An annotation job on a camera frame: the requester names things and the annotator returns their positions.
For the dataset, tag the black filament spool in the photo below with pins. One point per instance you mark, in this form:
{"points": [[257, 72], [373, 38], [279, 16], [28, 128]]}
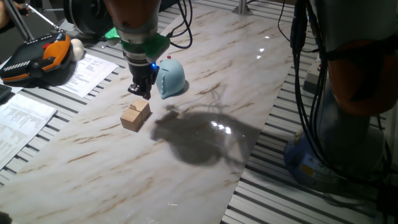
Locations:
{"points": [[84, 15]]}

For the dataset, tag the thin metal rod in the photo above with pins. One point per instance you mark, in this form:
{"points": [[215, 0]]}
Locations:
{"points": [[43, 17]]}

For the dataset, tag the aluminium post with base bracket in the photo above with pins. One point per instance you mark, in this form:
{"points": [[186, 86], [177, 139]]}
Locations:
{"points": [[242, 7]]}

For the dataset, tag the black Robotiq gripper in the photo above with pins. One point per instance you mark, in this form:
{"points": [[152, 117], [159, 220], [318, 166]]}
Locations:
{"points": [[143, 74]]}

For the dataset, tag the marble pattern table mat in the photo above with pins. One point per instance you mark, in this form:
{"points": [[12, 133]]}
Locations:
{"points": [[93, 174]]}

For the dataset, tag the black computer keyboard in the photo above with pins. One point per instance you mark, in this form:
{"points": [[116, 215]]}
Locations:
{"points": [[4, 92]]}

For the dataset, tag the wooden coin holder block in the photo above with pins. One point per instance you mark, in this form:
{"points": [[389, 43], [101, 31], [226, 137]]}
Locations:
{"points": [[133, 118]]}

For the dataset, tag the white printed paper sheet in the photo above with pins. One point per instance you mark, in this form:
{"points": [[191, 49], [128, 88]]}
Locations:
{"points": [[87, 74], [21, 124]]}

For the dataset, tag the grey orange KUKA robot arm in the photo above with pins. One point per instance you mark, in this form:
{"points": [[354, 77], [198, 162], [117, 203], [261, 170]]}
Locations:
{"points": [[133, 15]]}

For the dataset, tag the white round object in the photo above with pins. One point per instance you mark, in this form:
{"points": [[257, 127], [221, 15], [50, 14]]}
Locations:
{"points": [[77, 49]]}

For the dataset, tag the black orange teach pendant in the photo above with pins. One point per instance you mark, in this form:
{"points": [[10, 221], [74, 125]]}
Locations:
{"points": [[31, 59]]}

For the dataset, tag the grey metal strut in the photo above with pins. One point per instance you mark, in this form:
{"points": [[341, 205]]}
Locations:
{"points": [[18, 20]]}

